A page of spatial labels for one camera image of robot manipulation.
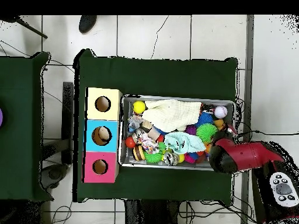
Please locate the orange teddy bear toy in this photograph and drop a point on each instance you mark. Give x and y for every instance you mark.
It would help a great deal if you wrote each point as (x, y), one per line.
(219, 123)

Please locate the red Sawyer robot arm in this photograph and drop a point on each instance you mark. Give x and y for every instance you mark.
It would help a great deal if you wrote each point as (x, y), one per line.
(247, 154)

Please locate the shallow clear mesh bin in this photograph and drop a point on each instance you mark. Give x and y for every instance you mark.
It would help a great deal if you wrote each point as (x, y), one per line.
(125, 109)

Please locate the wooden three-hole sorting box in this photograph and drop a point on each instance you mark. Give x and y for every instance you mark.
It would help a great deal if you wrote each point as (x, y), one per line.
(112, 144)

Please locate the white baseball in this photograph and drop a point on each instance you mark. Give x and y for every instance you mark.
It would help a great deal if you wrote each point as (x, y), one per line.
(220, 112)

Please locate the large green spiky ball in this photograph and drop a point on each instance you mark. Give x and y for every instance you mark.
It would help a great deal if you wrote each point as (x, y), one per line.
(206, 132)

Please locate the blue spiky ball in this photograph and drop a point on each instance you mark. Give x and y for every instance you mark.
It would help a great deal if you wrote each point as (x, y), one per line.
(205, 118)

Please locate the mint green cloth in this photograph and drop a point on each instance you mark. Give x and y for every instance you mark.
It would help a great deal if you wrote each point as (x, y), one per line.
(186, 142)

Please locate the cream muslin cloth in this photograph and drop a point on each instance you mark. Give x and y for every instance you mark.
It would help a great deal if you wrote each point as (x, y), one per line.
(170, 115)

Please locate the dark green tablecloth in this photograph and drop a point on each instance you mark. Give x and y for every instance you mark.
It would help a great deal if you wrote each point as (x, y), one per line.
(158, 77)
(21, 93)

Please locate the brown striped burger toy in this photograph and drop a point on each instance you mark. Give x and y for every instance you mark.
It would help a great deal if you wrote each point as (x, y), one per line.
(139, 152)

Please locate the yellow ball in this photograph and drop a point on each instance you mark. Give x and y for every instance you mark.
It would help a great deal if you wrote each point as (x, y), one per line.
(139, 107)

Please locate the red-orange ball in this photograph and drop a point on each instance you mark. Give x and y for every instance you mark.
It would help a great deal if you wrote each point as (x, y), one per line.
(130, 142)

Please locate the person's foot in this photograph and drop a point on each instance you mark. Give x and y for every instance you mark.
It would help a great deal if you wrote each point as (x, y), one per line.
(87, 23)

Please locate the black tripod leg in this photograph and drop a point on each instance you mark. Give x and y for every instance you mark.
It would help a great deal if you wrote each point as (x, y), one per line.
(30, 28)

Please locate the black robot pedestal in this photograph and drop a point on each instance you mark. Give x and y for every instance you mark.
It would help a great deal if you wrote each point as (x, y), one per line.
(151, 213)

